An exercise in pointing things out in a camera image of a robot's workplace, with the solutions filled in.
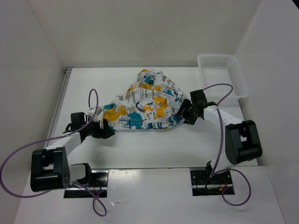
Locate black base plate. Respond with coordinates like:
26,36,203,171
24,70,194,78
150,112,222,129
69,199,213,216
64,169,109,199
190,167,235,196

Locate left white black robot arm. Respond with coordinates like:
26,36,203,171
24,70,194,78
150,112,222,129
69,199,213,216
30,112,115,192

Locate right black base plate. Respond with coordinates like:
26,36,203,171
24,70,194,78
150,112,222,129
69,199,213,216
190,167,235,196

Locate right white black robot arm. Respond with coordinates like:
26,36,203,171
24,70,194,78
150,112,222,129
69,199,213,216
176,90,263,183

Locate white perforated plastic basket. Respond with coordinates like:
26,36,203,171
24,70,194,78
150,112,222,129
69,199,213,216
197,54,249,99

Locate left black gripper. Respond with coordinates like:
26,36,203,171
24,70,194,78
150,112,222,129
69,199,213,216
82,117,114,139

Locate white teal yellow patterned shorts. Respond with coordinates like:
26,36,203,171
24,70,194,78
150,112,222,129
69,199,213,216
101,69,187,131

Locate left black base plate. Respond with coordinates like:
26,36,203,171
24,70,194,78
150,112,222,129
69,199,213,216
64,169,109,199

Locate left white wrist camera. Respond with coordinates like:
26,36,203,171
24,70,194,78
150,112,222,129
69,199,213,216
88,107,102,122

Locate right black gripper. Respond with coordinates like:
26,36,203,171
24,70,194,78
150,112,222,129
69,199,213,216
175,98,198,125

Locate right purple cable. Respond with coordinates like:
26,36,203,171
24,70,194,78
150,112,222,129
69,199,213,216
202,83,252,207

